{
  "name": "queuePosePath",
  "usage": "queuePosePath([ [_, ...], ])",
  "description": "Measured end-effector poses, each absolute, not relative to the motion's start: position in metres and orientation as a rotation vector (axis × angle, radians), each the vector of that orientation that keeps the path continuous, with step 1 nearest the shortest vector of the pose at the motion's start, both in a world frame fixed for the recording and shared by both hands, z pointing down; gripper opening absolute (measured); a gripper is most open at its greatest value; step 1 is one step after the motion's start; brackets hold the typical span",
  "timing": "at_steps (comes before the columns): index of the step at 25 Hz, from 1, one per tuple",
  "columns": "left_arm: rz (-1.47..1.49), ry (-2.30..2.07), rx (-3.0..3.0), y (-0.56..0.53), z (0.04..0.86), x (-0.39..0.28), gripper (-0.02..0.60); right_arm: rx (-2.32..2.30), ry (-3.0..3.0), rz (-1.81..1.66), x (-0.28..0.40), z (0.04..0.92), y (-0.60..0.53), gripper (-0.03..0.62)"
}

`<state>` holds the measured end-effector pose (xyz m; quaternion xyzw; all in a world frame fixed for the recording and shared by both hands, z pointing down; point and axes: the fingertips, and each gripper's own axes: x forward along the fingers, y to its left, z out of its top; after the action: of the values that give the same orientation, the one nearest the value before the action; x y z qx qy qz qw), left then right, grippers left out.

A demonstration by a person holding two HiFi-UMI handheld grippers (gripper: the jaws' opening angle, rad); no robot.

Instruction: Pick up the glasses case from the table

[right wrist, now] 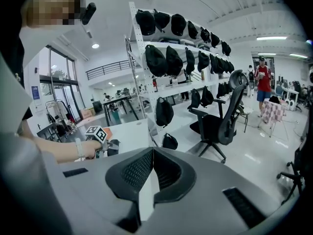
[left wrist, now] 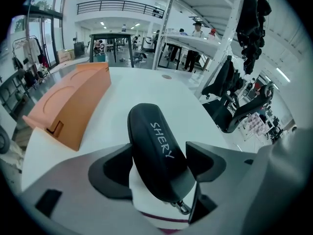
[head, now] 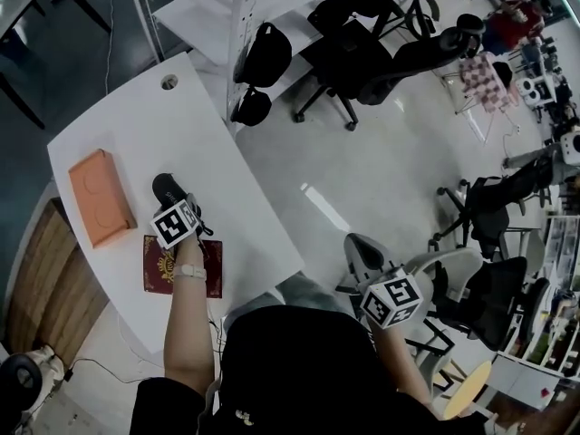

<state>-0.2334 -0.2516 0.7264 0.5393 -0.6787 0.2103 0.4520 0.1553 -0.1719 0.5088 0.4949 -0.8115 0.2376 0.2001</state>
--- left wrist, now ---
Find black balcony railing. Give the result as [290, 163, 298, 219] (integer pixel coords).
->
[76, 0, 165, 19]

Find hanging black bags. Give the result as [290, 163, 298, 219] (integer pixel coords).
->
[235, 0, 272, 75]

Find cardboard box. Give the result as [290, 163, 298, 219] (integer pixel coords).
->
[57, 48, 75, 63]

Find black round table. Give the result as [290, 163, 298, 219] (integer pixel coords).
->
[88, 32, 135, 68]

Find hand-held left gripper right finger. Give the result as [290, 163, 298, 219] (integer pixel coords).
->
[185, 127, 305, 235]

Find black office chair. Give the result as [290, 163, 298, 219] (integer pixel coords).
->
[202, 81, 274, 134]

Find clothes rack with garments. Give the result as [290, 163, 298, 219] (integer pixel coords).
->
[11, 35, 51, 83]

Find white table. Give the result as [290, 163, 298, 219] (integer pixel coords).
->
[21, 67, 245, 193]

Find black jacket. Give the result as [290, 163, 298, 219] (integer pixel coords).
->
[201, 55, 244, 98]

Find white metal shelf rack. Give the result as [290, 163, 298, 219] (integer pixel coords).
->
[153, 0, 247, 100]

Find black glasses case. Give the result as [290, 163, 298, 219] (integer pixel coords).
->
[127, 103, 198, 215]

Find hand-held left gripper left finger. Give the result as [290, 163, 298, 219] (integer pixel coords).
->
[21, 142, 137, 235]

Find orange box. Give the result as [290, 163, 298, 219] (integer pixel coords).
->
[22, 62, 112, 152]

